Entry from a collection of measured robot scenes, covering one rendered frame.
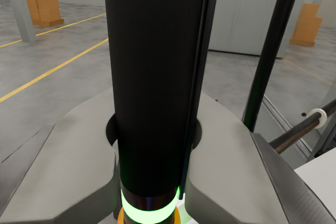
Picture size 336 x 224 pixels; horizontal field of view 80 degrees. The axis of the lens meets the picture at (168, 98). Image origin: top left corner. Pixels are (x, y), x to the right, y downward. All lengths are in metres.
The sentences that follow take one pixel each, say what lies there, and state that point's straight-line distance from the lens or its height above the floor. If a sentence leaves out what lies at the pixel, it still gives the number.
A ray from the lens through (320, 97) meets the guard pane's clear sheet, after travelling 1.13.
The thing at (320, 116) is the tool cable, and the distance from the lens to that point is 0.38.
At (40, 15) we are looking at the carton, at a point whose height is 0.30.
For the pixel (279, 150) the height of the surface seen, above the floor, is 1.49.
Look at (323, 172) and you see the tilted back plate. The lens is 0.60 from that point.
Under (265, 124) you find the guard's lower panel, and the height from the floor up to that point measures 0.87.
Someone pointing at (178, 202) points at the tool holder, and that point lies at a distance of 0.20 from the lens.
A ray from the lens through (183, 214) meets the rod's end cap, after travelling 0.19.
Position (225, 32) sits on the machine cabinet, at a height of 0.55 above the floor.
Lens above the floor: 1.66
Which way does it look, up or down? 31 degrees down
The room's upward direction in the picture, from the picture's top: 4 degrees clockwise
